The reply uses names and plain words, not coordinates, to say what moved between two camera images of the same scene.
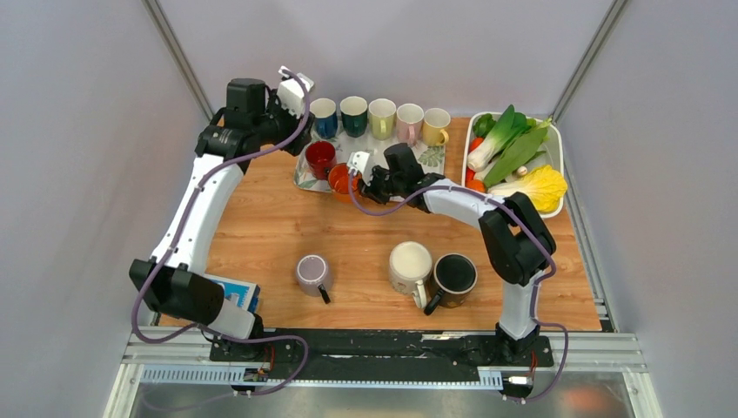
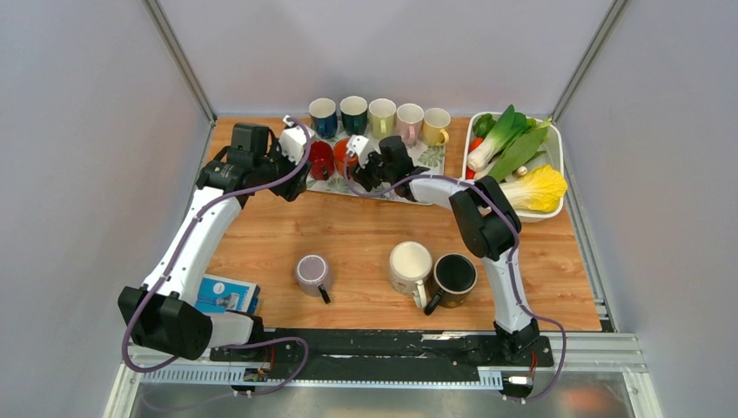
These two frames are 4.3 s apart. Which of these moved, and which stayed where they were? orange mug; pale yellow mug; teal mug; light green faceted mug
Moved: orange mug
Stayed: light green faceted mug; pale yellow mug; teal mug
